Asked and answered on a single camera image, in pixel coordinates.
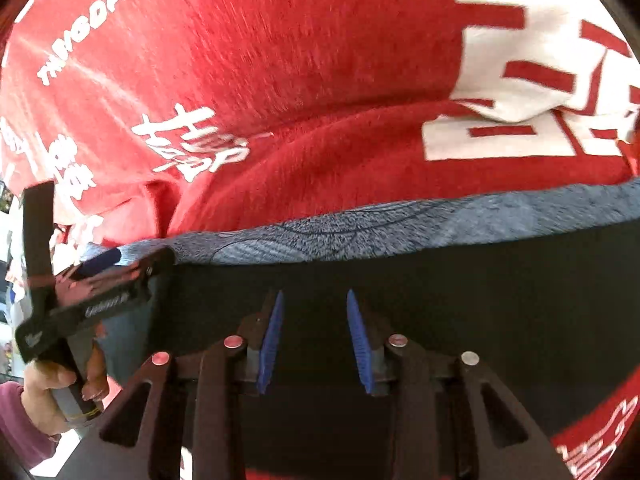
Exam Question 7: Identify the purple left sleeve forearm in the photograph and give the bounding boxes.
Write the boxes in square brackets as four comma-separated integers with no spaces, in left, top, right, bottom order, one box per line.
[0,382,61,469]

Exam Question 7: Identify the black pants with blue trim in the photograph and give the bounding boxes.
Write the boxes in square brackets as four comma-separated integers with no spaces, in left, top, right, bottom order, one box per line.
[81,179,640,480]

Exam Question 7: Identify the red sofa cover white characters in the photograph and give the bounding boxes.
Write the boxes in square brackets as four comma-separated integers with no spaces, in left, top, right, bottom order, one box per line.
[0,0,640,480]

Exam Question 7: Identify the person's left hand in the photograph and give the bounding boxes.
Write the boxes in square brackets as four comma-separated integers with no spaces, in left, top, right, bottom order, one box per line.
[20,320,112,436]

